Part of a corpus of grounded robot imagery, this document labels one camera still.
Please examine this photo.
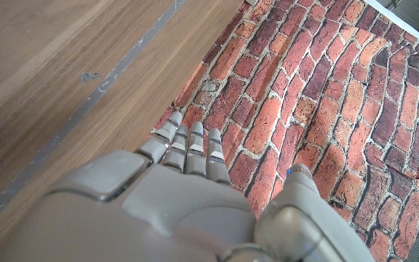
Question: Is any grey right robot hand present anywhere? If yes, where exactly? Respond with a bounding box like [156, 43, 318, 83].
[0, 111, 378, 262]

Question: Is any grey tape outline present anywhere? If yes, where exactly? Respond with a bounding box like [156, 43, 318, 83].
[0, 0, 187, 237]

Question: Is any red brick printed backdrop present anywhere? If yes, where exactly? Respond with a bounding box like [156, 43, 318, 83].
[147, 0, 419, 262]

